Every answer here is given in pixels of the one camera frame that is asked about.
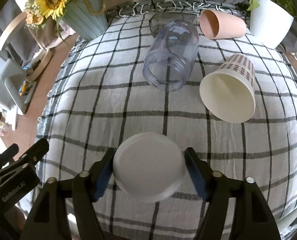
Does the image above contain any wooden chair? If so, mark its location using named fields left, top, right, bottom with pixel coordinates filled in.
left=0, top=11, right=53, bottom=83

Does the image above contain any clear plastic jar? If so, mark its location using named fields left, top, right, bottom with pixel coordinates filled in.
left=142, top=20, right=199, bottom=92

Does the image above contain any checked white tablecloth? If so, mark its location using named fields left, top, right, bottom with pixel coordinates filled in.
left=35, top=0, right=297, bottom=240

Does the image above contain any plaid paper cup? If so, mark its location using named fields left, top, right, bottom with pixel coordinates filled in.
left=199, top=54, right=256, bottom=124

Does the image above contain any white ribbed plant pot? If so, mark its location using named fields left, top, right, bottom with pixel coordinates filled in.
left=250, top=0, right=294, bottom=49

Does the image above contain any peach pink cup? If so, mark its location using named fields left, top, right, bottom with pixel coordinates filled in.
left=199, top=9, right=247, bottom=40

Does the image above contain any smoky grey glass cup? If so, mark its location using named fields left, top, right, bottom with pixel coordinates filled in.
left=149, top=12, right=197, bottom=37

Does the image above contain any white plastic cup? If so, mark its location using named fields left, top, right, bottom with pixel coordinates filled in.
left=113, top=132, right=187, bottom=203

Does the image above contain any grey storage box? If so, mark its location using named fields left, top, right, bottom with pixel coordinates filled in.
left=0, top=59, right=37, bottom=115

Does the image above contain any light blue flower pot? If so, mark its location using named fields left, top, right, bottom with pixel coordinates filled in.
left=62, top=0, right=108, bottom=41

